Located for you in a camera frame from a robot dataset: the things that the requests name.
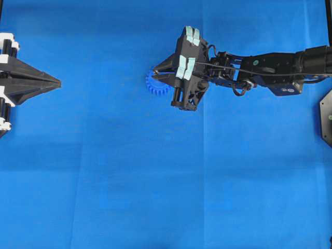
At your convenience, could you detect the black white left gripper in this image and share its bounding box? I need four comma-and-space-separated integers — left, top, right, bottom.
0, 32, 62, 138

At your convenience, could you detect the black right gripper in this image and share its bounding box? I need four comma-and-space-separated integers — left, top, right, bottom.
152, 26, 209, 111

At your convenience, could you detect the blue small gear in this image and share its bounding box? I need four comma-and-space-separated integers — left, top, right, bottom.
145, 67, 171, 96

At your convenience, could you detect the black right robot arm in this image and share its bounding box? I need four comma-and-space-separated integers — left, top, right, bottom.
152, 26, 331, 111

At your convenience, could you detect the blue table mat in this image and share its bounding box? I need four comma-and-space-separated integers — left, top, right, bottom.
1, 1, 331, 248

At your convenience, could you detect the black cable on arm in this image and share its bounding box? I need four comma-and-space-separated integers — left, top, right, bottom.
195, 61, 332, 78

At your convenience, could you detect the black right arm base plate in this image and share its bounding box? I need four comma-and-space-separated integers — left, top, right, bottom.
319, 90, 332, 147

